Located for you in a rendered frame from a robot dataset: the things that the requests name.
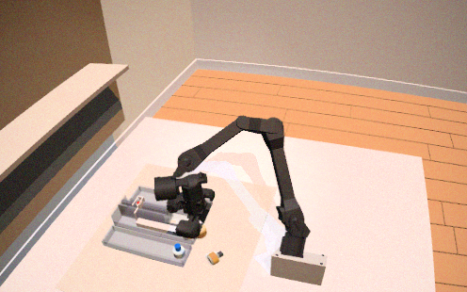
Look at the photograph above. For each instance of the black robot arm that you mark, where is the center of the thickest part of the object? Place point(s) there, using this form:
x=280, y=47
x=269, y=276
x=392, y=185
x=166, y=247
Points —
x=166, y=188

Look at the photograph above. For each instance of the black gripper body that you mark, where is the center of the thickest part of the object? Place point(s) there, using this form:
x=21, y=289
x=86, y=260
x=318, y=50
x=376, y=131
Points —
x=190, y=228

